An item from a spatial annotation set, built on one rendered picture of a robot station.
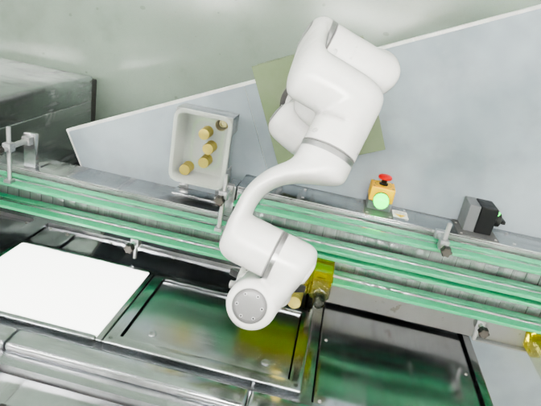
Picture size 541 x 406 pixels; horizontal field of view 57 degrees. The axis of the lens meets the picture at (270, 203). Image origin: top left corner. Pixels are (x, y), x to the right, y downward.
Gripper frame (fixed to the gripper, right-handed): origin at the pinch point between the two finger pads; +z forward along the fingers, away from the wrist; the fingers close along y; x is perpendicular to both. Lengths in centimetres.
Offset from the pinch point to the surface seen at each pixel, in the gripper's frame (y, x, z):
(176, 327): -21.5, -22.1, 23.2
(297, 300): 6.4, -8.3, 22.2
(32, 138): -82, 16, 45
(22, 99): -104, 29, 69
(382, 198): 23, 21, 45
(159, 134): -47, 26, 54
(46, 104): -104, 30, 84
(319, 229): 8.1, 8.2, 46.2
